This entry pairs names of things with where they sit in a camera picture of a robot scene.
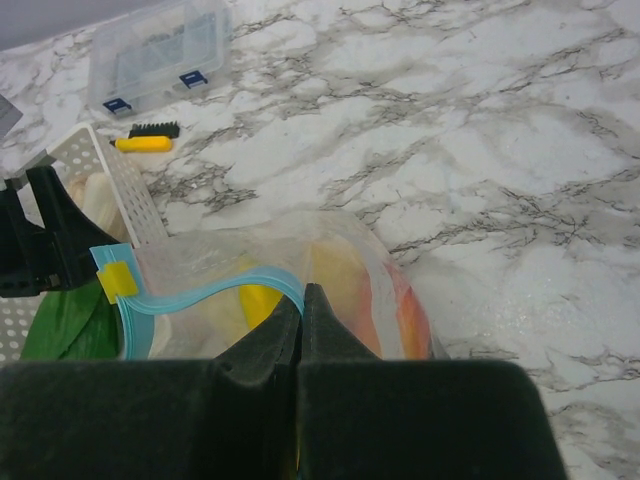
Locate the clear zip top bag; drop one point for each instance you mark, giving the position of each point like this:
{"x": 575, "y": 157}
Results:
{"x": 195, "y": 295}

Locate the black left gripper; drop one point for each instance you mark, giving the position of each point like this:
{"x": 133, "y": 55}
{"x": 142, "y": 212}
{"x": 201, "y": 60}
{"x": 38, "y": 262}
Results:
{"x": 55, "y": 257}

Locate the white perforated plastic basket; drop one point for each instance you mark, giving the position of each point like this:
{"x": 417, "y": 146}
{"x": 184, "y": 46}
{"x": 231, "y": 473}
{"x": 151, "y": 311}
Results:
{"x": 80, "y": 153}

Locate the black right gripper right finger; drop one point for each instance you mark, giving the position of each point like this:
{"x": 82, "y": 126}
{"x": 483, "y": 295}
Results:
{"x": 361, "y": 417}

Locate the yellow toy starfruit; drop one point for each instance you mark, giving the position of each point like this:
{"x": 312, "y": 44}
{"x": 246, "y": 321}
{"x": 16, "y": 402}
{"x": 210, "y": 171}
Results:
{"x": 338, "y": 267}

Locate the white toy leek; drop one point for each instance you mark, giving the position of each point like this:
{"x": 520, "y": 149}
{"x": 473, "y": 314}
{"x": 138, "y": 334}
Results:
{"x": 75, "y": 320}

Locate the orange red toy mango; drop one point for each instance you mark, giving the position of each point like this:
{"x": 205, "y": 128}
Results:
{"x": 400, "y": 324}

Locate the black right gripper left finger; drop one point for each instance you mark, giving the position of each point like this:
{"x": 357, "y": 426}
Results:
{"x": 229, "y": 417}

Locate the yellow toy banana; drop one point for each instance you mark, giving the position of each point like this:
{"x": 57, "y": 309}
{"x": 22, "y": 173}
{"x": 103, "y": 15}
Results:
{"x": 258, "y": 302}

